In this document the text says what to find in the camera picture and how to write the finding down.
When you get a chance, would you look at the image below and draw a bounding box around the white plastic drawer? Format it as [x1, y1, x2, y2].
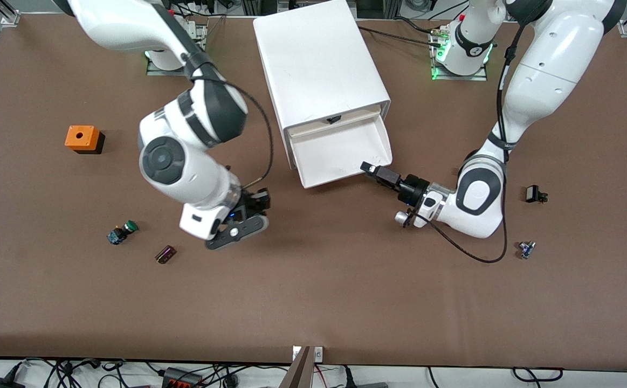
[286, 112, 394, 190]
[285, 105, 384, 136]

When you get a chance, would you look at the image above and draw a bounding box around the white drawer cabinet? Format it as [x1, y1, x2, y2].
[252, 0, 392, 170]

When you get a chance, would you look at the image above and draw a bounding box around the green push button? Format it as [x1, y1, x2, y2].
[107, 220, 139, 246]

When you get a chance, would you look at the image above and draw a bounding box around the orange box with black base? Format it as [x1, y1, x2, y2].
[65, 125, 106, 155]

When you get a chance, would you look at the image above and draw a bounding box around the black and orange power strip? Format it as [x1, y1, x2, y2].
[161, 367, 204, 388]

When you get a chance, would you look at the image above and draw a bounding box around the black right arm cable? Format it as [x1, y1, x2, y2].
[235, 84, 275, 190]

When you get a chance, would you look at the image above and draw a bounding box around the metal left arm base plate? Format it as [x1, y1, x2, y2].
[430, 22, 488, 82]

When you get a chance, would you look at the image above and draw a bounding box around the thick black table cable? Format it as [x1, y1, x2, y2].
[356, 24, 444, 47]

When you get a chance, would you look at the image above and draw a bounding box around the thin black table cable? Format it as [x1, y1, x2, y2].
[393, 16, 439, 35]

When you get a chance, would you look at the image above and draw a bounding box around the small white metal bracket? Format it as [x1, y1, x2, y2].
[292, 345, 324, 363]

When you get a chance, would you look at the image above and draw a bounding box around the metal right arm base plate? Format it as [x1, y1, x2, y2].
[146, 23, 208, 77]

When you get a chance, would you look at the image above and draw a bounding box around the brown angled post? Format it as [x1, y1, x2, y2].
[279, 346, 313, 388]

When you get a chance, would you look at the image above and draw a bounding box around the black looped cable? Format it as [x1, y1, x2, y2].
[512, 367, 564, 384]

